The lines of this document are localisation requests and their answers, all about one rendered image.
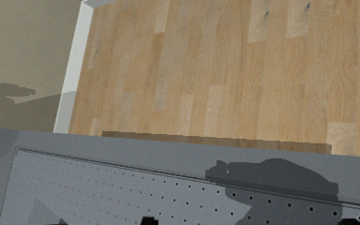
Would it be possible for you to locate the grey perforated base plate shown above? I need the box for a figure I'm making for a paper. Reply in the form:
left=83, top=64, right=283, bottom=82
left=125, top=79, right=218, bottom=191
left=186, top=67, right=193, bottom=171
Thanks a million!
left=0, top=148, right=360, bottom=225

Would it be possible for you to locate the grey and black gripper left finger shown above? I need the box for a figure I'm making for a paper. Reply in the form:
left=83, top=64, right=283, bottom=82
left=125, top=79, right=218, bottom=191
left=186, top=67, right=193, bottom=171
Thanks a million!
left=141, top=217, right=158, bottom=225

